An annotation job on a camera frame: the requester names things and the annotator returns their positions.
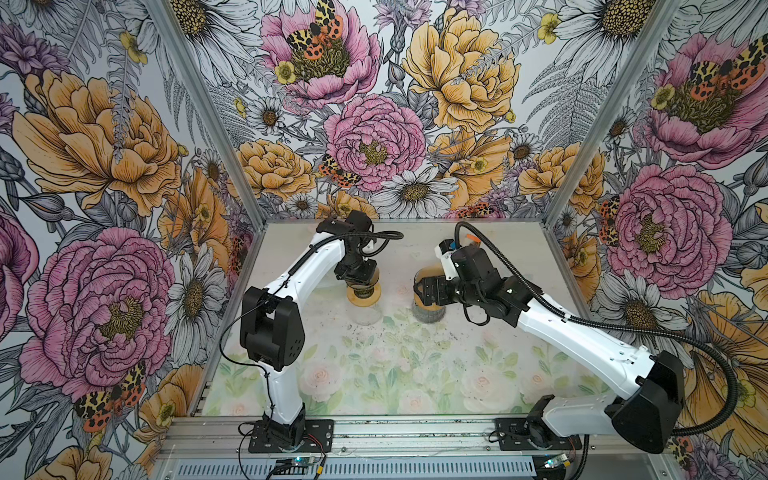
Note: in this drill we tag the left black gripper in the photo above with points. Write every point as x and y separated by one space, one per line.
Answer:
362 277

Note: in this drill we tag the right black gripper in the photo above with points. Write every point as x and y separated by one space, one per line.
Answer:
440 284

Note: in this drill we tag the single brown coffee filter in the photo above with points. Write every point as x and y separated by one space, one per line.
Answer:
429 276

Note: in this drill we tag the clear glass flask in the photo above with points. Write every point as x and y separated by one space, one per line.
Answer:
366 316

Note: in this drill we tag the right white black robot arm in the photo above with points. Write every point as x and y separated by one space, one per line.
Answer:
645 396

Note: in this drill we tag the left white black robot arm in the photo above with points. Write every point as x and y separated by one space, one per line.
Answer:
271 325

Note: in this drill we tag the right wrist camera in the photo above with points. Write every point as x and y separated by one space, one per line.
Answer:
444 251

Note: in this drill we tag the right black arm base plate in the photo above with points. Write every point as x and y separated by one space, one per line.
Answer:
520 433

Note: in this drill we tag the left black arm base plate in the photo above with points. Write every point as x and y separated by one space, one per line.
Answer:
304 436

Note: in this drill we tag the white vented cable duct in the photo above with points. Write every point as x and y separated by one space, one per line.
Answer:
520 467

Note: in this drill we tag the aluminium rail frame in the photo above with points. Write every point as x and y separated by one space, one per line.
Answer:
358 437

